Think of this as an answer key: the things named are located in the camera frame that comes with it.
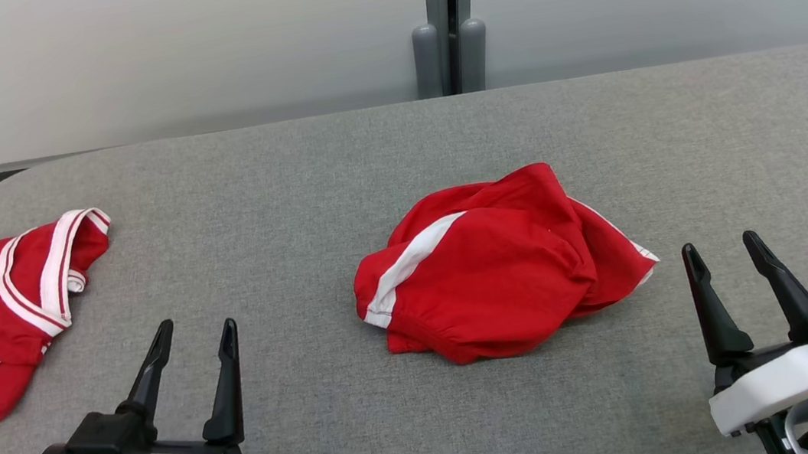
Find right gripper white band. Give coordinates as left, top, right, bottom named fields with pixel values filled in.
left=680, top=223, right=808, bottom=440

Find red shorts with white stripe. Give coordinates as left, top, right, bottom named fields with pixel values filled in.
left=341, top=149, right=670, bottom=377

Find grey fabric sofa cushion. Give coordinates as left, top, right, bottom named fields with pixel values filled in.
left=0, top=45, right=808, bottom=454

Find grey cylindrical post cap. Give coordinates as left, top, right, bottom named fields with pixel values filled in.
left=456, top=17, right=494, bottom=93
left=410, top=22, right=446, bottom=100

